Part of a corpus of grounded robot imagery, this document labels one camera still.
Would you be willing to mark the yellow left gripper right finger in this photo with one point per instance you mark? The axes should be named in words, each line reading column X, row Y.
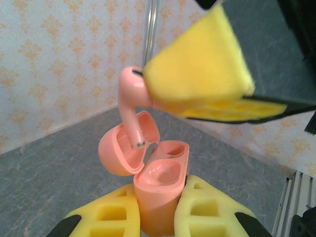
column 182, row 214

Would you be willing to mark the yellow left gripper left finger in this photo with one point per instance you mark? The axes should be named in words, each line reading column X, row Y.
column 133, row 217

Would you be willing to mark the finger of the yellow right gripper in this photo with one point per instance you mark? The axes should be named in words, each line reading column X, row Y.
column 197, row 61

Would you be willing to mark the pink earbud charging case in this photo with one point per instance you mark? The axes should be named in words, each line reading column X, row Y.
column 158, row 197

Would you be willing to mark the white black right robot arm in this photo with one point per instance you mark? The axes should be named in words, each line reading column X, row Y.
column 306, row 224

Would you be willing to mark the aluminium corner frame post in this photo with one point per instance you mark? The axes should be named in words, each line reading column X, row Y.
column 151, row 29

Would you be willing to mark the narrow aluminium side rail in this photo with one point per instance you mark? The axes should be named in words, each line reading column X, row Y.
column 296, row 192

